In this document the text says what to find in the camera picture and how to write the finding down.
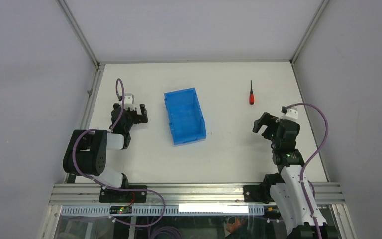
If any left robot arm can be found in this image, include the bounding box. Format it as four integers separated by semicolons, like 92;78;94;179
62;103;148;202

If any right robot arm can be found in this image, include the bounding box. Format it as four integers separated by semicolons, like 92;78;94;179
253;109;339;239

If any red black screwdriver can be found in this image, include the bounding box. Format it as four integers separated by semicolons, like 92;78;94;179
249;80;255;105

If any blue plastic bin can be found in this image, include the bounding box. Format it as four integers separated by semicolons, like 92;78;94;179
164;88;207;145

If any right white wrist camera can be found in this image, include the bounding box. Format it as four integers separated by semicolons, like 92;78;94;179
278;106;299;122

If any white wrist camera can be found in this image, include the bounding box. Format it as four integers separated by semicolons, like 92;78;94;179
121;93;136;111
278;106;299;122

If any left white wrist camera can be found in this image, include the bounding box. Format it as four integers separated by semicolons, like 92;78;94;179
121;93;136;111

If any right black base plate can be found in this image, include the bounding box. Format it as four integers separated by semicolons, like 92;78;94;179
243;183;274;204

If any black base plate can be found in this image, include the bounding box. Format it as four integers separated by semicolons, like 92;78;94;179
98;185;147;204
243;183;274;204

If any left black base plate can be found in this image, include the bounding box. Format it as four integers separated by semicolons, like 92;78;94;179
98;185;147;204

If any aluminium frame rail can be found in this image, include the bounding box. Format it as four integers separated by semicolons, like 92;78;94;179
48;182;346;206

